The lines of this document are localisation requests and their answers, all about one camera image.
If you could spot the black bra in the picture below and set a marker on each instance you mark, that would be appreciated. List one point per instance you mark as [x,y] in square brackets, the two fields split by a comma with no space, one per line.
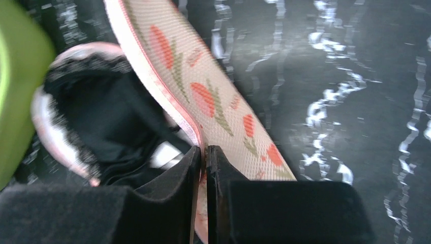
[109,118]

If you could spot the floral mesh laundry bag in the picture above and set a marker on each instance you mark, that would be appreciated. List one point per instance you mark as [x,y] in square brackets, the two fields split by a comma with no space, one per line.
[178,70]

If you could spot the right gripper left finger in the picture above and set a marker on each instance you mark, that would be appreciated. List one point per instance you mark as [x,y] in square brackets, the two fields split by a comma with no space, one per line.
[161,211]

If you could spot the green plastic bin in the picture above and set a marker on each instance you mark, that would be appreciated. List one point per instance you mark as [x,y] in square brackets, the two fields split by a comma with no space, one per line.
[26,53]

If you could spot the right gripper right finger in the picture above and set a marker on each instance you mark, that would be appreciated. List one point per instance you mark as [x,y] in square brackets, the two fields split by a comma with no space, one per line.
[248,211]

